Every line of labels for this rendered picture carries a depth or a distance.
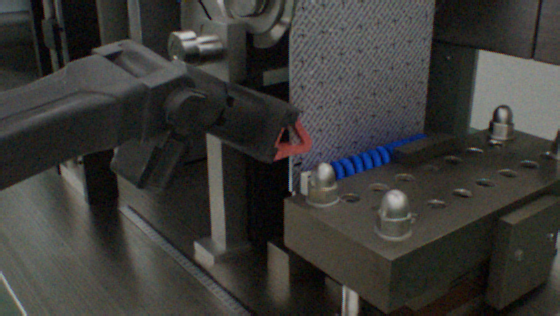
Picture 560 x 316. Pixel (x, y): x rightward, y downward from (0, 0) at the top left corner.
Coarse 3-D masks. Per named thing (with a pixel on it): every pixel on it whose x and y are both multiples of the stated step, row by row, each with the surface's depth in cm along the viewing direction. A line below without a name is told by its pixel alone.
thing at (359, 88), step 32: (352, 32) 71; (384, 32) 74; (416, 32) 78; (320, 64) 69; (352, 64) 72; (384, 64) 76; (416, 64) 80; (320, 96) 71; (352, 96) 74; (384, 96) 78; (416, 96) 82; (320, 128) 72; (352, 128) 76; (384, 128) 79; (416, 128) 84; (320, 160) 74
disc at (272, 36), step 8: (224, 0) 73; (288, 0) 64; (296, 0) 63; (288, 8) 64; (232, 16) 73; (256, 16) 69; (280, 16) 65; (288, 16) 64; (280, 24) 66; (288, 24) 65; (248, 32) 71; (272, 32) 67; (280, 32) 66; (248, 40) 71; (256, 40) 70; (264, 40) 69; (272, 40) 67; (280, 40) 67
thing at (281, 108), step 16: (240, 96) 61; (256, 96) 64; (224, 112) 60; (240, 112) 61; (256, 112) 63; (272, 112) 63; (288, 112) 62; (208, 128) 61; (224, 128) 61; (240, 128) 62; (256, 128) 63; (272, 128) 62; (240, 144) 64; (256, 144) 63; (272, 144) 62; (272, 160) 63
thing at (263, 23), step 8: (272, 0) 65; (280, 0) 64; (272, 8) 65; (280, 8) 65; (264, 16) 67; (272, 16) 66; (248, 24) 70; (256, 24) 68; (264, 24) 67; (272, 24) 66; (256, 32) 69; (264, 32) 68
